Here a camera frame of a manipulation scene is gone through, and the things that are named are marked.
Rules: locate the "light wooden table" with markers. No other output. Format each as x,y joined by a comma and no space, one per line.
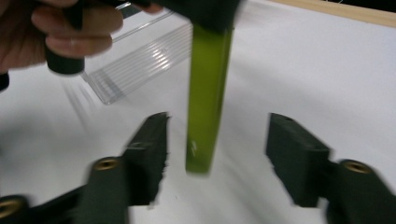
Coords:
358,12

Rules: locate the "green cartoon phone case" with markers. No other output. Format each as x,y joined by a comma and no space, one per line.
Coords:
205,102

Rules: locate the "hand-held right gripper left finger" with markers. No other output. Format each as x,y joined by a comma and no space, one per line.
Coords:
149,155

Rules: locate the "white table board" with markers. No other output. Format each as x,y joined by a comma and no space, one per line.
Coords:
311,77

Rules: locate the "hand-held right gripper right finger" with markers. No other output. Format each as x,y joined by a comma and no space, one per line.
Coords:
295,158

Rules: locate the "clear plastic tray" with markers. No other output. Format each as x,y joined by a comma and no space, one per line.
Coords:
140,65

